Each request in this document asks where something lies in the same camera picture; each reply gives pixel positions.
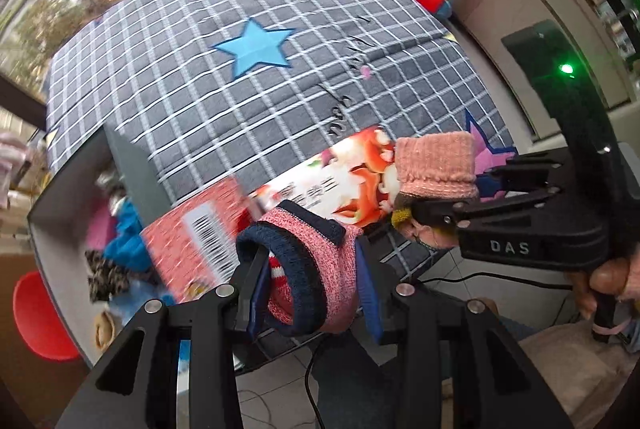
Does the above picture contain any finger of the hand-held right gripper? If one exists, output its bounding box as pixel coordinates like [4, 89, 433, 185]
[480, 149, 571, 199]
[410, 189, 556, 230]

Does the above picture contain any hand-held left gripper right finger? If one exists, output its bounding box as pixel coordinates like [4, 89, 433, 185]
[355, 239, 573, 429]

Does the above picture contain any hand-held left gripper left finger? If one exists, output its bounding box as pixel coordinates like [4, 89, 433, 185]
[55, 244, 273, 429]

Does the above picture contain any pink brown yellow striped sock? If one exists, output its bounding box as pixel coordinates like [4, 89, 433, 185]
[391, 132, 481, 250]

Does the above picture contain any pink sock with navy cuff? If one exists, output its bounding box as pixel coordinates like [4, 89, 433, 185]
[235, 200, 365, 337]

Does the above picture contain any light blue fluffy scrunchie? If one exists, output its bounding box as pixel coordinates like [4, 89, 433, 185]
[107, 279, 171, 325]

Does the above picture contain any blue cloth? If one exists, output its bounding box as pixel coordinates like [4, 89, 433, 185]
[102, 199, 153, 275]

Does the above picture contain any leopard print scrunchie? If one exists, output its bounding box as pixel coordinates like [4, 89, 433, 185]
[84, 249, 136, 302]

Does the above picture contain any beige cloth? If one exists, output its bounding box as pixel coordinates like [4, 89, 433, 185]
[94, 309, 118, 350]

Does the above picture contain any pink sponge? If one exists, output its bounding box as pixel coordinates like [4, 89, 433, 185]
[85, 202, 121, 252]

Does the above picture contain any white cardboard box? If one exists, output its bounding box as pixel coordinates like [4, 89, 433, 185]
[27, 124, 241, 375]

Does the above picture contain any person's right forearm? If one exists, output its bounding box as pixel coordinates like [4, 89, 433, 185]
[622, 254, 640, 305]

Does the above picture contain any person's right hand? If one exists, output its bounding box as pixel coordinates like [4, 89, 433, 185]
[567, 256, 633, 322]

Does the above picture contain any person's leg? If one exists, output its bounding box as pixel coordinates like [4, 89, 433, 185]
[305, 339, 451, 429]

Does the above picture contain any white orange floral packet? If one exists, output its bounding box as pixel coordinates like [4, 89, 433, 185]
[140, 125, 416, 305]

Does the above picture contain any beige garment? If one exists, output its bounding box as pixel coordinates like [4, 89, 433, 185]
[515, 319, 640, 429]

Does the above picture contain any large red plastic basin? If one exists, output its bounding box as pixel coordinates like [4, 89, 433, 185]
[12, 271, 83, 362]

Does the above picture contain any grey checked star blanket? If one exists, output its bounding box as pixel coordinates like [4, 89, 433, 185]
[45, 0, 518, 280]

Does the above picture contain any pale pink hanging cloth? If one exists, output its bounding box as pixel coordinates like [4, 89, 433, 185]
[0, 132, 36, 210]

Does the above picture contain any black cable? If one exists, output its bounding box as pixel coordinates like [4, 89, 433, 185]
[302, 341, 331, 429]
[415, 276, 576, 292]

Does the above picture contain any pink wrist strap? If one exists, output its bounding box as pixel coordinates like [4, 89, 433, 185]
[592, 314, 631, 345]

